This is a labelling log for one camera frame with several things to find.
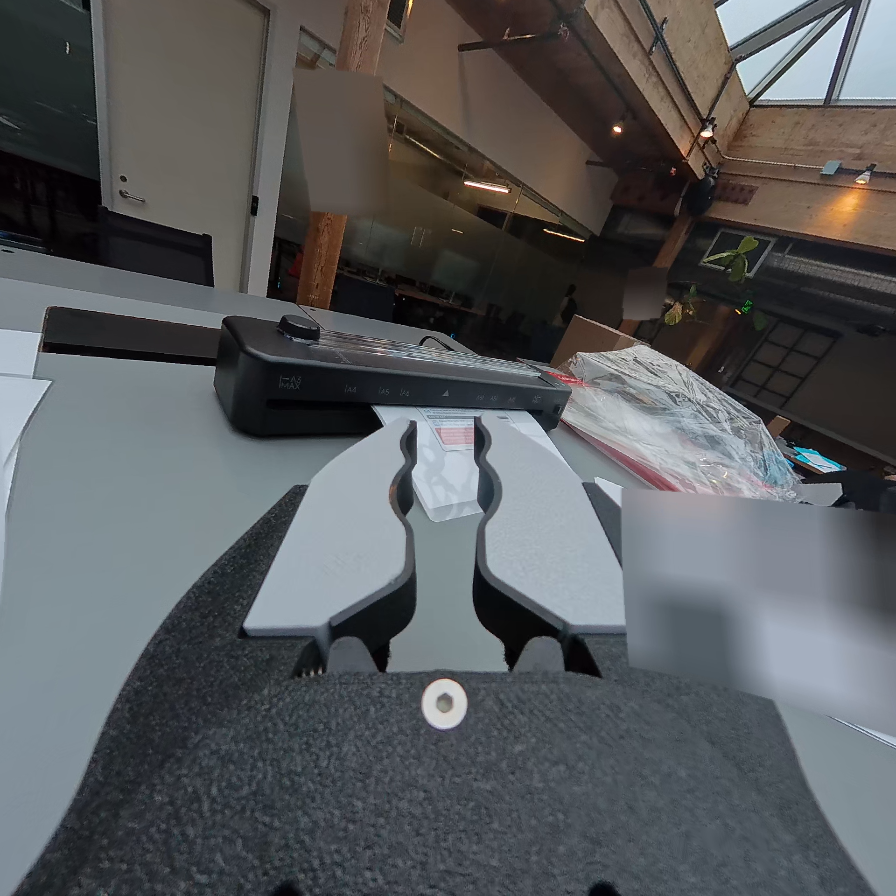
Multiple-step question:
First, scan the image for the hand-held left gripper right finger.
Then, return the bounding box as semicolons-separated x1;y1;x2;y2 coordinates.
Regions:
473;414;629;641

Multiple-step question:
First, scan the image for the green leafy plant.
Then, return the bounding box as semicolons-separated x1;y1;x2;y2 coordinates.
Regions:
702;236;761;284

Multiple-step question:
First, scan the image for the white paper sheet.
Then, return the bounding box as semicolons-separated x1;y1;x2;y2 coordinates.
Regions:
0;329;43;377
0;374;54;596

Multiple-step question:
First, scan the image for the cardboard box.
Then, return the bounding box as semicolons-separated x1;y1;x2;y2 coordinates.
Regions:
552;315;653;373

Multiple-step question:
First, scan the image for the black chair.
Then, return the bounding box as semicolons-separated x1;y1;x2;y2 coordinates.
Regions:
97;205;215;288

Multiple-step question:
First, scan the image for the laminated card with red label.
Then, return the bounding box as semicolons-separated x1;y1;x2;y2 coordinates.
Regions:
373;406;548;524

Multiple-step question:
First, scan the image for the black desk cable tray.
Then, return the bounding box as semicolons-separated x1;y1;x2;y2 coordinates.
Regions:
42;306;226;364

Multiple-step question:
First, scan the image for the grey desk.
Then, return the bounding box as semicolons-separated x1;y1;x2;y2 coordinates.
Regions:
0;248;896;896

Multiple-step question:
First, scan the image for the skylight window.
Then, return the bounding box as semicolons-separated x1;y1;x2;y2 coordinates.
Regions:
714;0;896;107

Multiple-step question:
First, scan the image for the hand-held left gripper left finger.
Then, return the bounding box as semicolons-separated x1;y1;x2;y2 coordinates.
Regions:
242;419;419;638

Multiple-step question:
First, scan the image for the black laminator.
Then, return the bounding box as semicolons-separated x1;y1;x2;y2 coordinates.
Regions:
213;315;573;439

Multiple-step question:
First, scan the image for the white door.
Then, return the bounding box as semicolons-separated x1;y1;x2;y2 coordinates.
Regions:
91;0;273;295

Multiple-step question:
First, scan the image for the clear plastic pouch package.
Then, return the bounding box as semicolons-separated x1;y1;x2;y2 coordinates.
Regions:
560;350;805;504

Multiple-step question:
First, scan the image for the wooden pillar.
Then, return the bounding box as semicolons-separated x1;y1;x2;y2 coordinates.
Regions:
296;0;393;310

